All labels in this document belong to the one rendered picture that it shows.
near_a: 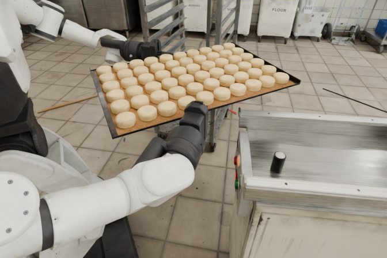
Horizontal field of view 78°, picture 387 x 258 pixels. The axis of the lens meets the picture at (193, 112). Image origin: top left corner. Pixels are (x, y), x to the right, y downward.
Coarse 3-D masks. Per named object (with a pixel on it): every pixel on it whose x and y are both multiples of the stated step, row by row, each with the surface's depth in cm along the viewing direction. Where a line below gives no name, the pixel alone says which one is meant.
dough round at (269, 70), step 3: (264, 66) 84; (267, 66) 84; (270, 66) 84; (273, 66) 84; (261, 69) 83; (264, 69) 82; (267, 69) 82; (270, 69) 82; (273, 69) 82; (264, 72) 82; (267, 72) 81; (270, 72) 81; (273, 72) 81; (270, 75) 82
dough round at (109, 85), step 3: (108, 81) 75; (111, 81) 75; (114, 81) 75; (105, 84) 73; (108, 84) 73; (111, 84) 73; (114, 84) 73; (117, 84) 73; (105, 87) 72; (108, 87) 72; (111, 87) 72; (114, 87) 72; (117, 87) 73; (105, 90) 72; (108, 90) 72
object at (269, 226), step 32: (256, 160) 72; (288, 160) 72; (320, 160) 72; (352, 160) 72; (384, 160) 72; (256, 224) 65; (288, 224) 63; (320, 224) 61; (352, 224) 60; (384, 224) 59; (256, 256) 75; (288, 256) 73; (320, 256) 71; (352, 256) 69; (384, 256) 67
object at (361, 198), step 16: (256, 192) 59; (272, 192) 58; (288, 192) 57; (304, 192) 57; (320, 192) 56; (336, 192) 56; (352, 192) 56; (368, 192) 56; (384, 192) 56; (336, 208) 59; (352, 208) 58; (368, 208) 58; (384, 208) 57
